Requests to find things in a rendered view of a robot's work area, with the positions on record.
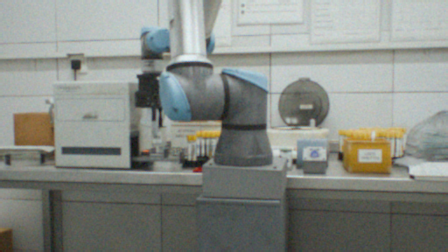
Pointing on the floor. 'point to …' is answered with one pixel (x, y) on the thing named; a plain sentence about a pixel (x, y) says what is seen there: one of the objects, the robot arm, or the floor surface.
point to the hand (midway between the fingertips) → (158, 132)
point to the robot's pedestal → (241, 225)
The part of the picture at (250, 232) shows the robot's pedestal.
